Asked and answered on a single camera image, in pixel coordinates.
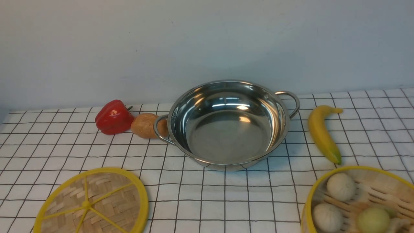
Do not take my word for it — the bamboo steamer lid yellow rim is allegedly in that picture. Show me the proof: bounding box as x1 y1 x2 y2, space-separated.
33 167 149 233

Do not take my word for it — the bamboo steamer basket yellow rim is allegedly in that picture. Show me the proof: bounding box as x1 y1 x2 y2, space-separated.
301 166 414 233

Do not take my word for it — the stainless steel pot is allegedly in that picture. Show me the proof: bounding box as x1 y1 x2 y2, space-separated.
153 80 300 171

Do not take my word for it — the brown potato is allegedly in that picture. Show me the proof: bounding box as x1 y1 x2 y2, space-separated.
130 113 169 139

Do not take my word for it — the red bell pepper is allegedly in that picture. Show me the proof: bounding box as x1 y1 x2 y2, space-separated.
95 99 135 135

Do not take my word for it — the yellow banana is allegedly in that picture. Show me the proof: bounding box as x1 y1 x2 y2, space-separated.
308 105 343 165

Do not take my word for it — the white steamed bun upper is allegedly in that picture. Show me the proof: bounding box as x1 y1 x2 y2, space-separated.
326 173 357 202

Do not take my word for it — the white steamed bun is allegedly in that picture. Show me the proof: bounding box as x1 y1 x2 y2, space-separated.
326 173 357 202
312 203 343 233

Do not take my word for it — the white steamed bun lower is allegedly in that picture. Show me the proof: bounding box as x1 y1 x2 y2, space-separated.
312 203 343 233

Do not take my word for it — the white checkered tablecloth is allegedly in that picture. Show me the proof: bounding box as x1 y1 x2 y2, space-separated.
0 88 414 233

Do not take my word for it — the pale green round bun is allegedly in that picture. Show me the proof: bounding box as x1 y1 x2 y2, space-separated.
356 207 391 233

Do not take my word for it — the white dumpling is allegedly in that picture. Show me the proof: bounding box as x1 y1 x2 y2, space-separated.
385 218 410 233

